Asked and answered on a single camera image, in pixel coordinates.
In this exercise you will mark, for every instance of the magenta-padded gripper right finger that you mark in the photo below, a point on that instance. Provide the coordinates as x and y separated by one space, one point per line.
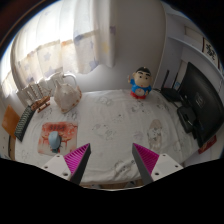
163 164

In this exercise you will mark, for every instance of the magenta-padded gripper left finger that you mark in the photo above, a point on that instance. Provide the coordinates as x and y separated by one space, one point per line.
59 165

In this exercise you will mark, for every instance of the light blue computer mouse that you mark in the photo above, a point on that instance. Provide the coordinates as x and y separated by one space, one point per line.
54 140

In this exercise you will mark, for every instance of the orange printed mouse pad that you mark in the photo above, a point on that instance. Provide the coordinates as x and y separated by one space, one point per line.
68 133

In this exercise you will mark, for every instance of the red printed packet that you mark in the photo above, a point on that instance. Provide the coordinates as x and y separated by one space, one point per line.
207 145

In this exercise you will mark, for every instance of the black box device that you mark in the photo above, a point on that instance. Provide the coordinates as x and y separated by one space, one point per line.
186 118

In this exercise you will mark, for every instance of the black keyboard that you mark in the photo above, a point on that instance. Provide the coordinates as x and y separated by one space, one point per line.
23 124

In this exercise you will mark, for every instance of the white printed tablecloth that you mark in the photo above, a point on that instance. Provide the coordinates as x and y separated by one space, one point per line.
110 126

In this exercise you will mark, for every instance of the wooden model sailing ship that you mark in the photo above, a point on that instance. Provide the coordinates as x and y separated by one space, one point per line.
40 104

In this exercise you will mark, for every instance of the orange wooden chair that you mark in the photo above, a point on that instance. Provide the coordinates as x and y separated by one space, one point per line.
10 121

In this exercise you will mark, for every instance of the large white conch shell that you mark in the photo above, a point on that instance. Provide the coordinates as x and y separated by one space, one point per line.
66 96

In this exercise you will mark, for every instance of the black router with antennas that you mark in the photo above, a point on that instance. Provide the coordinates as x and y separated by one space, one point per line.
170 95

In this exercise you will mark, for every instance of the black monitor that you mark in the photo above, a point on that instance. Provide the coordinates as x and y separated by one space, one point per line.
203 100

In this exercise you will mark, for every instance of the white radiator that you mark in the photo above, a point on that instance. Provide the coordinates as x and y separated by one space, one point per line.
31 90

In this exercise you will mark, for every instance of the cartoon boy figurine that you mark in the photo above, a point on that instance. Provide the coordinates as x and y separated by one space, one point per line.
140 85

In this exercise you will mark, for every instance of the white shelf unit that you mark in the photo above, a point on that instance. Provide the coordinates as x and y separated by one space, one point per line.
173 50

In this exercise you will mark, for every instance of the white star-print curtain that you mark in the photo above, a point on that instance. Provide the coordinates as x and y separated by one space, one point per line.
66 40

